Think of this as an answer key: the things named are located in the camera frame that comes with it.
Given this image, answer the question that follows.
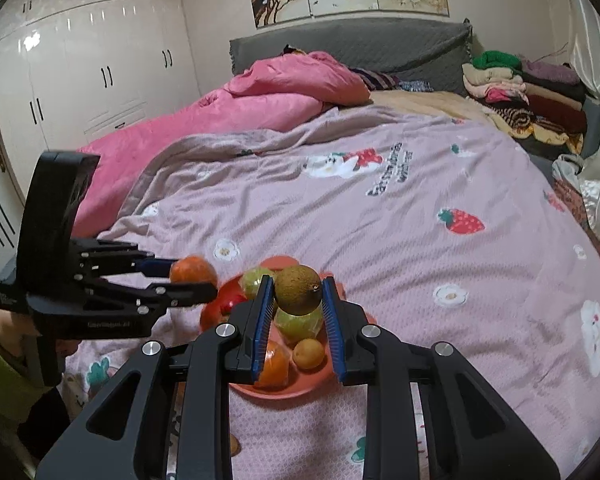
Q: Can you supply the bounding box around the dark patterned cloth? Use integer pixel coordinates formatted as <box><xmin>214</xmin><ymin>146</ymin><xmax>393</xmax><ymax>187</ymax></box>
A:
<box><xmin>352</xmin><ymin>67</ymin><xmax>435</xmax><ymax>93</ymax></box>

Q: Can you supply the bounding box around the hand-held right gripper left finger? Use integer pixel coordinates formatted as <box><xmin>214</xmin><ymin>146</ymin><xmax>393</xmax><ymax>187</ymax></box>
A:
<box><xmin>35</xmin><ymin>274</ymin><xmax>277</xmax><ymax>480</ymax></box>

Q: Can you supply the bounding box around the person's left forearm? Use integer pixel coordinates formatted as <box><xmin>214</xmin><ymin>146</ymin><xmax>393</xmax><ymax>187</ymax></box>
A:
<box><xmin>0</xmin><ymin>285</ymin><xmax>48</xmax><ymax>428</ymax></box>

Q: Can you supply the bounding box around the white door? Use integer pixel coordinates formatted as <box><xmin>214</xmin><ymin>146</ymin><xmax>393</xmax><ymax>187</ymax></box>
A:
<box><xmin>0</xmin><ymin>42</ymin><xmax>31</xmax><ymax>281</ymax></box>

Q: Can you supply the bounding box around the small green fruit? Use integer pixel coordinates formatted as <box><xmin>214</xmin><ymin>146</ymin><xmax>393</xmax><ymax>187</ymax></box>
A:
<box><xmin>237</xmin><ymin>266</ymin><xmax>276</xmax><ymax>301</ymax></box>

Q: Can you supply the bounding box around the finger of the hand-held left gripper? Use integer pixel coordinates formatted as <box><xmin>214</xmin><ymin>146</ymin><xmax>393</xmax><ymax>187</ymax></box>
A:
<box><xmin>82</xmin><ymin>280</ymin><xmax>219</xmax><ymax>320</ymax></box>
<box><xmin>71</xmin><ymin>240</ymin><xmax>179</xmax><ymax>279</ymax></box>

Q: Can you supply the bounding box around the lilac printed blanket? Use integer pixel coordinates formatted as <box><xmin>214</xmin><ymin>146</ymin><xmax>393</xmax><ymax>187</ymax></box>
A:
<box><xmin>60</xmin><ymin>105</ymin><xmax>600</xmax><ymax>480</ymax></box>

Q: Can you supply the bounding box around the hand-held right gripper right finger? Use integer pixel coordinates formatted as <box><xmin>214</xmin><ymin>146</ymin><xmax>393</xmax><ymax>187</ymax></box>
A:
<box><xmin>321</xmin><ymin>274</ymin><xmax>561</xmax><ymax>480</ymax></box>

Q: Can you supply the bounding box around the stack of folded clothes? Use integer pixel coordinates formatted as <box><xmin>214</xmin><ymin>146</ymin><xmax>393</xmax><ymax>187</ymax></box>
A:
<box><xmin>461</xmin><ymin>50</ymin><xmax>588</xmax><ymax>153</ymax></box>

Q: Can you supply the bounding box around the person's left hand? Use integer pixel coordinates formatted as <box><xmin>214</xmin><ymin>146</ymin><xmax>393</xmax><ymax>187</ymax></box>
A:
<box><xmin>0</xmin><ymin>304</ymin><xmax>39</xmax><ymax>347</ymax></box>

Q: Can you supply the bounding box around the coral red plate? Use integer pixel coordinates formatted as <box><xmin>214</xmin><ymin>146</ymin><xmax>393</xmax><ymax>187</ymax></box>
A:
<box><xmin>200</xmin><ymin>256</ymin><xmax>378</xmax><ymax>401</ymax></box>

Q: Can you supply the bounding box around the red cherry tomato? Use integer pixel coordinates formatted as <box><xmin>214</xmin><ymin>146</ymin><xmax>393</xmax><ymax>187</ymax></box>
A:
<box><xmin>200</xmin><ymin>292</ymin><xmax>248</xmax><ymax>333</ymax></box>

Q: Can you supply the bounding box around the large green fruit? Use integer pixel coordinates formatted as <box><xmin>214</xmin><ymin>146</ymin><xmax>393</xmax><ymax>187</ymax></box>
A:
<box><xmin>272</xmin><ymin>305</ymin><xmax>326</xmax><ymax>343</ymax></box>

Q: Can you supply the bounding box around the plastic orange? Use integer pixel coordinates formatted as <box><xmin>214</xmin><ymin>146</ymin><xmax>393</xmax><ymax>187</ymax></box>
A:
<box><xmin>170</xmin><ymin>256</ymin><xmax>219</xmax><ymax>286</ymax></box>
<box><xmin>254</xmin><ymin>342</ymin><xmax>290</xmax><ymax>390</ymax></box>

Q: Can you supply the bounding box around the grey quilted headboard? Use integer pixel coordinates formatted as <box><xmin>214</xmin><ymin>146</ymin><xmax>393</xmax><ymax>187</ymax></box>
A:
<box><xmin>229</xmin><ymin>17</ymin><xmax>473</xmax><ymax>93</ymax></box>

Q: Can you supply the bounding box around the pink quilt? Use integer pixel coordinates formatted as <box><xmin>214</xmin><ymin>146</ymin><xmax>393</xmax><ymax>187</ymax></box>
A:
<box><xmin>72</xmin><ymin>50</ymin><xmax>372</xmax><ymax>238</ymax></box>

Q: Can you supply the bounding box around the white wardrobe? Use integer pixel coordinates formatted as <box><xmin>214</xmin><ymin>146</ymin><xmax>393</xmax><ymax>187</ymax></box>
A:
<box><xmin>0</xmin><ymin>0</ymin><xmax>201</xmax><ymax>196</ymax></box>

